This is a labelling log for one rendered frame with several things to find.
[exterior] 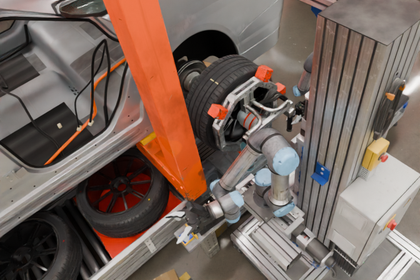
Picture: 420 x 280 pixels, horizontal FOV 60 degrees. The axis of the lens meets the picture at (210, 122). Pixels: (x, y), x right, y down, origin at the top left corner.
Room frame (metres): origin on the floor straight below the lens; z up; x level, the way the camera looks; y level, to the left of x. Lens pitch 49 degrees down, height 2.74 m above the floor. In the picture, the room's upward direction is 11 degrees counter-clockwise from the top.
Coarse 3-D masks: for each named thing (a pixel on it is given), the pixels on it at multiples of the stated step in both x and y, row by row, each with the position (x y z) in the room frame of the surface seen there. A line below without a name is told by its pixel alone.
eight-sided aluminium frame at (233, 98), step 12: (252, 84) 1.64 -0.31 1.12; (264, 84) 1.68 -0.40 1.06; (228, 96) 1.59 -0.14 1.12; (240, 96) 1.57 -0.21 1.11; (228, 108) 1.53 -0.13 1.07; (216, 120) 1.52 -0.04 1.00; (216, 132) 1.50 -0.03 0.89; (216, 144) 1.50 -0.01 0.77; (228, 144) 1.55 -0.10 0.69; (240, 144) 1.57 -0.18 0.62
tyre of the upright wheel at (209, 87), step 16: (224, 64) 1.81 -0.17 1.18; (240, 64) 1.80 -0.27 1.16; (256, 64) 1.86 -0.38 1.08; (208, 80) 1.73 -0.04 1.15; (224, 80) 1.68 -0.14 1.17; (240, 80) 1.68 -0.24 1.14; (192, 96) 1.70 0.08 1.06; (208, 96) 1.62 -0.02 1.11; (224, 96) 1.61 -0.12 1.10; (192, 112) 1.63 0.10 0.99; (192, 128) 1.61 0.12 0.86; (208, 128) 1.52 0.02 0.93; (208, 144) 1.51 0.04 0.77
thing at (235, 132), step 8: (256, 88) 1.87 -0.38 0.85; (264, 88) 1.80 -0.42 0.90; (256, 96) 1.80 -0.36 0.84; (264, 96) 1.80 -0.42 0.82; (240, 104) 1.76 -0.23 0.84; (232, 112) 1.71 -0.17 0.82; (232, 120) 1.66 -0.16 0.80; (224, 128) 1.62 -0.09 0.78; (232, 128) 1.66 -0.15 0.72; (240, 128) 1.73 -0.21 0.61; (224, 136) 1.65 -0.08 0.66; (232, 136) 1.65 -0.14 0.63; (240, 136) 1.66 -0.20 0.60
